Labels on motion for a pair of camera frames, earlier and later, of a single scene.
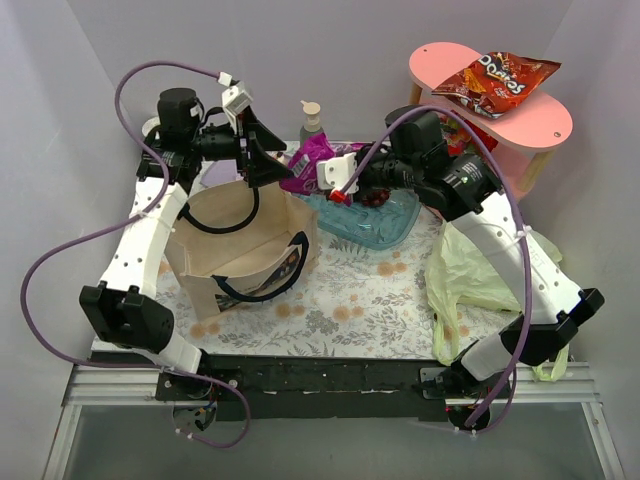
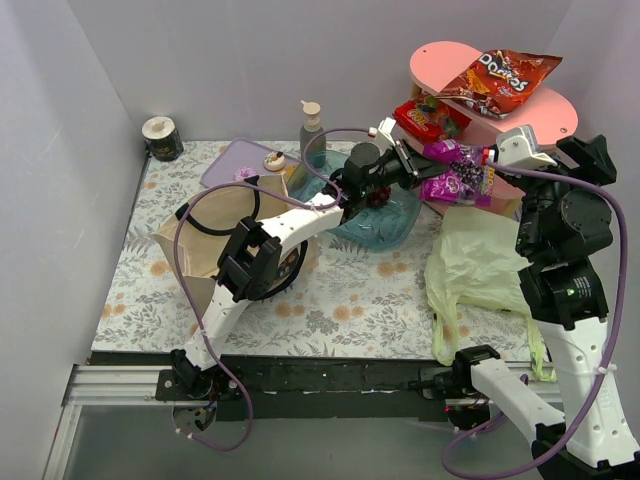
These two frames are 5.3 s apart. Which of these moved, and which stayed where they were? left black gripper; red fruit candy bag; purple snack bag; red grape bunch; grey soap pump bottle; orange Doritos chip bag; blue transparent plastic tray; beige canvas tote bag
Moved: purple snack bag; left black gripper; red fruit candy bag
Stayed: beige canvas tote bag; grey soap pump bottle; orange Doritos chip bag; red grape bunch; blue transparent plastic tray
